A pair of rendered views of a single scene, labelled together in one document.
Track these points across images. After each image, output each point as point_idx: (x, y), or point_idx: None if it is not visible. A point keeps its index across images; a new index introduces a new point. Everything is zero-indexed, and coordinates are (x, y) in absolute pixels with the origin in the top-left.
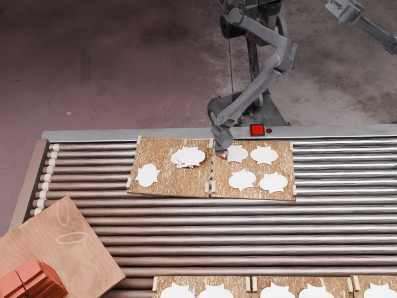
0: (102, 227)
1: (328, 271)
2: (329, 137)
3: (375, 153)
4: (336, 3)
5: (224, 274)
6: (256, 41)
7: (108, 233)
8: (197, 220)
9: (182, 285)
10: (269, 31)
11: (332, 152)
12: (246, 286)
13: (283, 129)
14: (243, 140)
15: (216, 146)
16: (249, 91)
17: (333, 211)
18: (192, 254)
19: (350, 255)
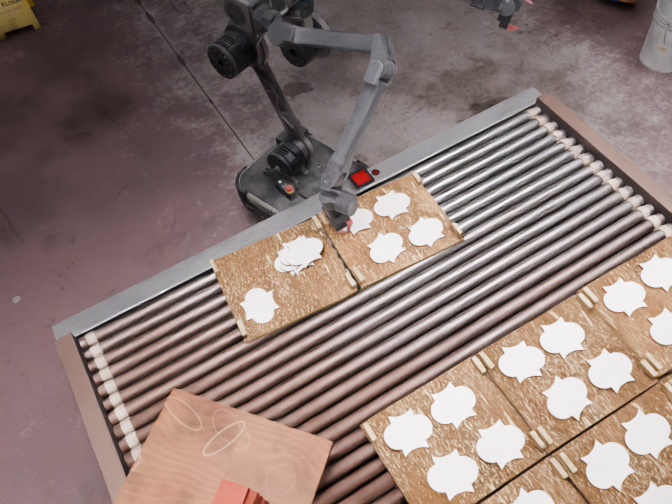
0: (244, 406)
1: (551, 300)
2: (451, 146)
3: (512, 141)
4: None
5: (441, 371)
6: (292, 62)
7: (258, 408)
8: (364, 327)
9: (402, 413)
10: (344, 33)
11: (466, 163)
12: (479, 368)
13: (391, 162)
14: None
15: (332, 220)
16: (354, 124)
17: (512, 230)
18: (385, 371)
19: (558, 270)
